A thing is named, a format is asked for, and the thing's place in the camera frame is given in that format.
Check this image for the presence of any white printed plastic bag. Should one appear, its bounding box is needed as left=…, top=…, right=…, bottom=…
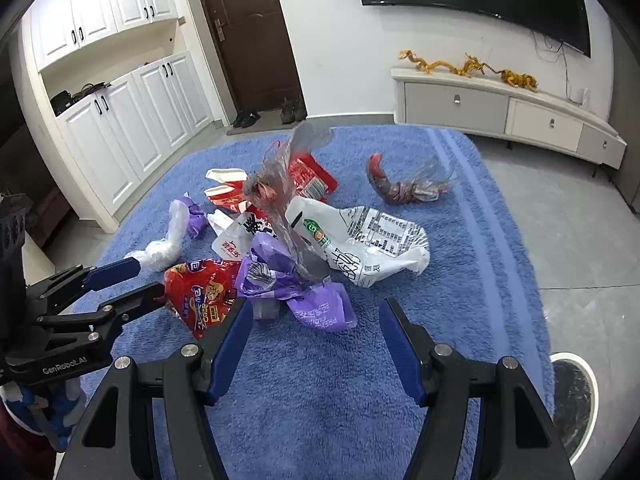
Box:
left=285, top=196, right=431, bottom=289

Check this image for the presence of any small purple wrapper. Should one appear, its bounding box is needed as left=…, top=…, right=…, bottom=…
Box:
left=180, top=196, right=208, bottom=240

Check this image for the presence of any clear plastic wrapper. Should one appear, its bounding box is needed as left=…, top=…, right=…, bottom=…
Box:
left=245, top=122, right=336, bottom=281

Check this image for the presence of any brown door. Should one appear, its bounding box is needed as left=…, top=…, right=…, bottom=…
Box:
left=192, top=0, right=306, bottom=127

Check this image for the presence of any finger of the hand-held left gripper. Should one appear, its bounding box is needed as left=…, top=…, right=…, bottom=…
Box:
left=36, top=282, right=167, bottom=342
left=27, top=257, right=142, bottom=312

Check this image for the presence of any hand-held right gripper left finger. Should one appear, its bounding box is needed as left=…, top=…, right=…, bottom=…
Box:
left=52, top=297, right=256, bottom=480

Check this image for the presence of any golden dragon figurine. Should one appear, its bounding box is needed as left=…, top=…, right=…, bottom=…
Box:
left=452, top=54, right=501, bottom=79
left=398, top=50, right=461, bottom=76

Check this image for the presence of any white round trash bin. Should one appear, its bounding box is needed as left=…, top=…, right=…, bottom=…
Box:
left=550, top=352, right=599, bottom=466

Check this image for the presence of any person's left hand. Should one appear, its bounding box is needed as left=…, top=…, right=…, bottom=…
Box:
left=2, top=377, right=84, bottom=453

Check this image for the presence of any red and white packet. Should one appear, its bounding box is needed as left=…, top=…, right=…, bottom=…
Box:
left=204, top=167, right=251, bottom=213

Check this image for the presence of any white television console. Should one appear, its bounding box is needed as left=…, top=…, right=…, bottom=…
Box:
left=391, top=66, right=628, bottom=166

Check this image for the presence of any red snack packet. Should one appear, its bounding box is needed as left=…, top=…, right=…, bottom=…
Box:
left=164, top=258, right=246, bottom=341

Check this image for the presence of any red barcode packet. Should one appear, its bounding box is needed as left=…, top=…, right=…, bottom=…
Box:
left=287, top=155, right=339, bottom=201

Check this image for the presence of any black bag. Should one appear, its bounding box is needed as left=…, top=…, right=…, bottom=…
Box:
left=50, top=90, right=76, bottom=116

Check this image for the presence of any golden tiger figurine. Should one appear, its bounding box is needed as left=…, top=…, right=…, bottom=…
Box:
left=497, top=69, right=540, bottom=92

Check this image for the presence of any purple plastic bag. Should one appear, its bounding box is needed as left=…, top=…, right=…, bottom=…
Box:
left=235, top=232, right=358, bottom=331

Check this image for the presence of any white packet with red print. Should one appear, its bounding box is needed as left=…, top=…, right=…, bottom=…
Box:
left=207, top=210, right=276, bottom=261

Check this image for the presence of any white cabinet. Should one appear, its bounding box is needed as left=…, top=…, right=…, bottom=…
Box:
left=22, top=0, right=216, bottom=234

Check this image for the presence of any black television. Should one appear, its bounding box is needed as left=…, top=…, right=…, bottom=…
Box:
left=351, top=0, right=592, bottom=59

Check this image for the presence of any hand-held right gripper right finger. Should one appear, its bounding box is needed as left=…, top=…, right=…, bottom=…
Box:
left=378, top=297, right=576, bottom=480

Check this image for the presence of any blue blanket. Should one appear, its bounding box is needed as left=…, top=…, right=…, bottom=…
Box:
left=70, top=125, right=556, bottom=480

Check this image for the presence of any white crumpled plastic bag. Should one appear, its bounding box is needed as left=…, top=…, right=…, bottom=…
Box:
left=124, top=199, right=191, bottom=272

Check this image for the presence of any twisted red wrapper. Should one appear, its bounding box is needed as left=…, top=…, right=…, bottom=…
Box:
left=366, top=152, right=453, bottom=206

